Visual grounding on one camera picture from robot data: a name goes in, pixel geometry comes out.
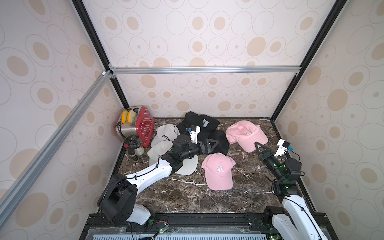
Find clear bottle black cap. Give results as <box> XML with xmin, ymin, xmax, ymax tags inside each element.
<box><xmin>128</xmin><ymin>135</ymin><xmax>145</xmax><ymax>156</ymax></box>

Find pink LA cap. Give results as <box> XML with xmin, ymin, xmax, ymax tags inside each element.
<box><xmin>226</xmin><ymin>121</ymin><xmax>269</xmax><ymax>153</ymax></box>

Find black cap plain front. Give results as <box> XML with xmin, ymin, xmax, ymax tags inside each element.
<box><xmin>198</xmin><ymin>130</ymin><xmax>229</xmax><ymax>155</ymax></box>

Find small dark bottle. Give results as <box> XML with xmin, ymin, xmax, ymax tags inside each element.
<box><xmin>127</xmin><ymin>148</ymin><xmax>139</xmax><ymax>162</ymax></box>

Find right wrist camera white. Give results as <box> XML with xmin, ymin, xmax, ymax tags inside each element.
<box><xmin>274</xmin><ymin>139</ymin><xmax>293</xmax><ymax>158</ymax></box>

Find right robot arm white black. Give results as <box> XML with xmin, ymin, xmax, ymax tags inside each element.
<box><xmin>255</xmin><ymin>142</ymin><xmax>327</xmax><ymax>240</ymax></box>

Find black frame post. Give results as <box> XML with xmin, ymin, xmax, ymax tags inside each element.
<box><xmin>71</xmin><ymin>0</ymin><xmax>130</xmax><ymax>109</ymax></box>
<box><xmin>271</xmin><ymin>0</ymin><xmax>348</xmax><ymax>123</ymax></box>

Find black cap with white label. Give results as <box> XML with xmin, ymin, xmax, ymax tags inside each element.
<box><xmin>199</xmin><ymin>115</ymin><xmax>220</xmax><ymax>134</ymax></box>

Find aluminium rail left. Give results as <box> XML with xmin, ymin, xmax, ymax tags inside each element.
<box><xmin>1</xmin><ymin>70</ymin><xmax>113</xmax><ymax>228</ymax></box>

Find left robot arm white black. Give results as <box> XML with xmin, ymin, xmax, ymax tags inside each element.
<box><xmin>98</xmin><ymin>135</ymin><xmax>219</xmax><ymax>227</ymax></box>

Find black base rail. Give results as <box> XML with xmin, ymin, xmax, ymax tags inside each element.
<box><xmin>80</xmin><ymin>213</ymin><xmax>279</xmax><ymax>240</ymax></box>

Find black frame post left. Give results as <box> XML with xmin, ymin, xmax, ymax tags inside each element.
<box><xmin>71</xmin><ymin>0</ymin><xmax>130</xmax><ymax>109</ymax></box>

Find black cap back left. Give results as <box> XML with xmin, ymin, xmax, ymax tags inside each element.
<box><xmin>176</xmin><ymin>112</ymin><xmax>203</xmax><ymax>140</ymax></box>

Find white Colorado cap front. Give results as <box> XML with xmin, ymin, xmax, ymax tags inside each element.
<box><xmin>147</xmin><ymin>141</ymin><xmax>199</xmax><ymax>176</ymax></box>

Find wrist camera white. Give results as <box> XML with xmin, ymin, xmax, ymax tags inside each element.
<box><xmin>274</xmin><ymin>139</ymin><xmax>293</xmax><ymax>158</ymax></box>
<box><xmin>188</xmin><ymin>125</ymin><xmax>201</xmax><ymax>144</ymax></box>

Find metal rack container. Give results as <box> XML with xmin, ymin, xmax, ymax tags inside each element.
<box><xmin>115</xmin><ymin>107</ymin><xmax>139</xmax><ymax>142</ymax></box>

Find black frame post right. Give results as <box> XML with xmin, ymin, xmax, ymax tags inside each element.
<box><xmin>271</xmin><ymin>0</ymin><xmax>348</xmax><ymax>123</ymax></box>

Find pink cap front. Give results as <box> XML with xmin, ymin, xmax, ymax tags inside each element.
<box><xmin>202</xmin><ymin>153</ymin><xmax>236</xmax><ymax>191</ymax></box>

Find white cap back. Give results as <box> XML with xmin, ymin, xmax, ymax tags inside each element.
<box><xmin>151</xmin><ymin>124</ymin><xmax>180</xmax><ymax>148</ymax></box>

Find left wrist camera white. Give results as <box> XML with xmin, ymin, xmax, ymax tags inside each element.
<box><xmin>188</xmin><ymin>125</ymin><xmax>201</xmax><ymax>144</ymax></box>

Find horizontal aluminium rail back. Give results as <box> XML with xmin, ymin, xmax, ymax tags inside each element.
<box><xmin>103</xmin><ymin>66</ymin><xmax>301</xmax><ymax>76</ymax></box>

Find yellow sponge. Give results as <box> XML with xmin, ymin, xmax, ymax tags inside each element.
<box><xmin>121</xmin><ymin>110</ymin><xmax>137</xmax><ymax>124</ymax></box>

